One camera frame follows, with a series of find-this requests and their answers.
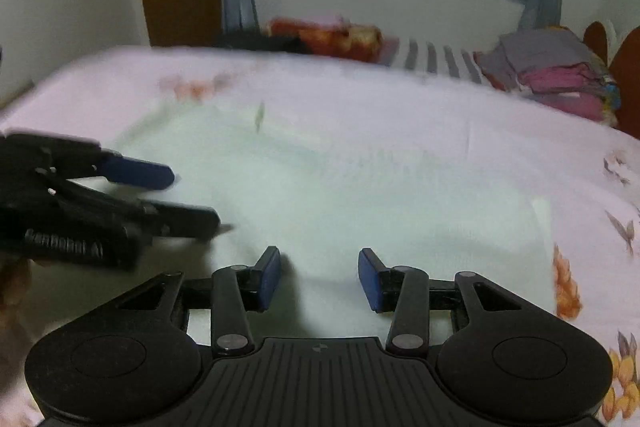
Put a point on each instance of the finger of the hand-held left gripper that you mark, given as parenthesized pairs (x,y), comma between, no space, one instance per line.
(142,173)
(185,219)

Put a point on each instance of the red floral cloth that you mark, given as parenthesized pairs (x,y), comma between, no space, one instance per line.
(330,38)

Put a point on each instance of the pink floral bed sheet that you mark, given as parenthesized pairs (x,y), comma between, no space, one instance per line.
(500,147)

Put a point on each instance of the brown and white headboard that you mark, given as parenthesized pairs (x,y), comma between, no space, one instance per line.
(627,72)

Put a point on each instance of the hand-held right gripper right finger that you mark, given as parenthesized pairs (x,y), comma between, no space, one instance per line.
(371,279)

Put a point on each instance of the pale green knitted sweater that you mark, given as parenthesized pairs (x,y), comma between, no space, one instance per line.
(350,187)

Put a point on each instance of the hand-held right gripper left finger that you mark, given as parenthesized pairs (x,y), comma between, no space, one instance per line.
(269,279)

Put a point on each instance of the pink folded clothes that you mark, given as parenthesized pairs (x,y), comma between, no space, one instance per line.
(565,82)

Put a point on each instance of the grey striped sheet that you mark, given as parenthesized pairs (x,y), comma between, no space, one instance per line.
(430,57)

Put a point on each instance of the grey folded cloth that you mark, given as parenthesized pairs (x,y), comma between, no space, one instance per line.
(540,52)

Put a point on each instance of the dark cloth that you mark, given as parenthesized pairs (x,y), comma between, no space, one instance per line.
(260,42)

